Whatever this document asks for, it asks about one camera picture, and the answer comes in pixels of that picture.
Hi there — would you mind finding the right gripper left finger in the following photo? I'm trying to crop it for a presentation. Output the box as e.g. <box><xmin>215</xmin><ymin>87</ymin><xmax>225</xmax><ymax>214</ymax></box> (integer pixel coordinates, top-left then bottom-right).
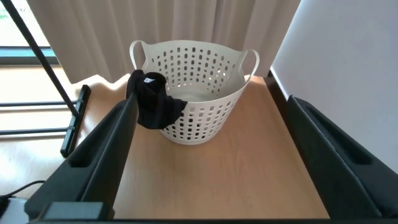
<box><xmin>24</xmin><ymin>93</ymin><xmax>139</xmax><ymax>220</ymax></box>

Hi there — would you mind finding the beige curtain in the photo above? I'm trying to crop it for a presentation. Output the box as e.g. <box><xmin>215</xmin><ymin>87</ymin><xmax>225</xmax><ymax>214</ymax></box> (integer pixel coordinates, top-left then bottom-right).
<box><xmin>26</xmin><ymin>0</ymin><xmax>302</xmax><ymax>85</ymax></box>

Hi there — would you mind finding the black cable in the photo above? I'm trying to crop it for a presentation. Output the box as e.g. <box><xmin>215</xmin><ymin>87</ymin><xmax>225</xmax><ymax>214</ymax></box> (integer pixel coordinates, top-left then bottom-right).
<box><xmin>0</xmin><ymin>179</ymin><xmax>47</xmax><ymax>202</ymax></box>

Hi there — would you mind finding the black clothes rack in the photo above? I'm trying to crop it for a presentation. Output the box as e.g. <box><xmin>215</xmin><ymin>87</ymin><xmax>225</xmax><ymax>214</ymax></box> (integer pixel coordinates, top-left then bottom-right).
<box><xmin>0</xmin><ymin>0</ymin><xmax>92</xmax><ymax>158</ymax></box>

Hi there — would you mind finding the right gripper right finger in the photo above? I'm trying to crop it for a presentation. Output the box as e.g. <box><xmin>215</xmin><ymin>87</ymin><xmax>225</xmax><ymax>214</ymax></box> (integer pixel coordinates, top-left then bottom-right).
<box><xmin>286</xmin><ymin>95</ymin><xmax>398</xmax><ymax>219</ymax></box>

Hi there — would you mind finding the black garment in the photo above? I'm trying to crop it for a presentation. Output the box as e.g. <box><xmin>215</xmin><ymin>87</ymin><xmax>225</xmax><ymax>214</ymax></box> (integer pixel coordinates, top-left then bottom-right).
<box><xmin>125</xmin><ymin>69</ymin><xmax>188</xmax><ymax>131</ymax></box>

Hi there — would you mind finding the white laundry basket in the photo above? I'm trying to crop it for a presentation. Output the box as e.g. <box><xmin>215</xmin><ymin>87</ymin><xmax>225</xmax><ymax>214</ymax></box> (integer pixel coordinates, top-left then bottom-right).
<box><xmin>129</xmin><ymin>39</ymin><xmax>261</xmax><ymax>146</ymax></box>

